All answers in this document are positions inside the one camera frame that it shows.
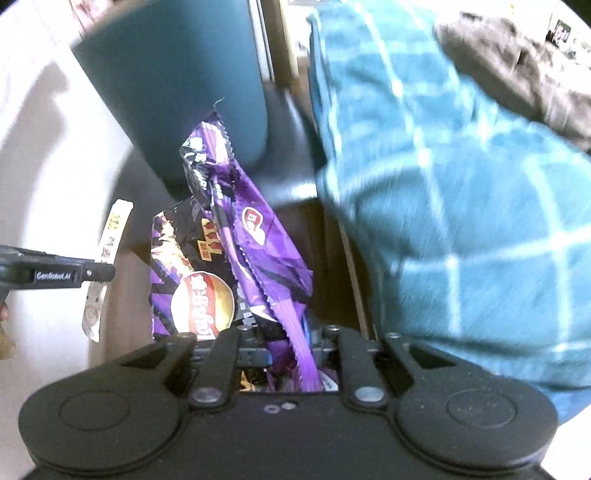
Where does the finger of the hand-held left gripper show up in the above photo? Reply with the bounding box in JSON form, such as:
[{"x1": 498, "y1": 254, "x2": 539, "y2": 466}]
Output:
[{"x1": 84, "y1": 261, "x2": 116, "y2": 284}]

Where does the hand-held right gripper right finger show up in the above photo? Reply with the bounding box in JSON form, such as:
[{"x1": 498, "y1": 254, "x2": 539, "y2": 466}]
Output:
[{"x1": 308, "y1": 325, "x2": 462, "y2": 409}]

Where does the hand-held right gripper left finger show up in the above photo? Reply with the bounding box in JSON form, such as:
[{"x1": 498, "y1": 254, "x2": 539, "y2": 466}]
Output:
[{"x1": 121, "y1": 326, "x2": 271, "y2": 409}]

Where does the white paper wrapper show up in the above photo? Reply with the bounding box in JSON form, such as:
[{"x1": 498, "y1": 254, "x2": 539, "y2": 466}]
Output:
[{"x1": 81, "y1": 198, "x2": 136, "y2": 343}]

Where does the purple snack wrapper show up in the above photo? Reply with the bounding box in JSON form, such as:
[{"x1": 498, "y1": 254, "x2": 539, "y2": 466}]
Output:
[{"x1": 179, "y1": 112, "x2": 320, "y2": 394}]

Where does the teal trash bin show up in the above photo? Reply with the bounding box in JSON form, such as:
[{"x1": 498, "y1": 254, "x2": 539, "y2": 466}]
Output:
[{"x1": 69, "y1": 0, "x2": 271, "y2": 182}]

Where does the wooden chair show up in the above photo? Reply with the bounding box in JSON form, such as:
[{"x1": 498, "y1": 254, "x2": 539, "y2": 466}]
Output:
[{"x1": 108, "y1": 0, "x2": 376, "y2": 343}]

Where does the teal plaid blanket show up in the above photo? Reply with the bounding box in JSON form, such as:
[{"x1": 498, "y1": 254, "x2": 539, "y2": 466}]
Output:
[{"x1": 306, "y1": 0, "x2": 591, "y2": 422}]

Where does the brown fleece blanket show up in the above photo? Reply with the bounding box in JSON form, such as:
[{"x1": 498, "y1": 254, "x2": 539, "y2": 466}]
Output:
[{"x1": 433, "y1": 11, "x2": 591, "y2": 154}]

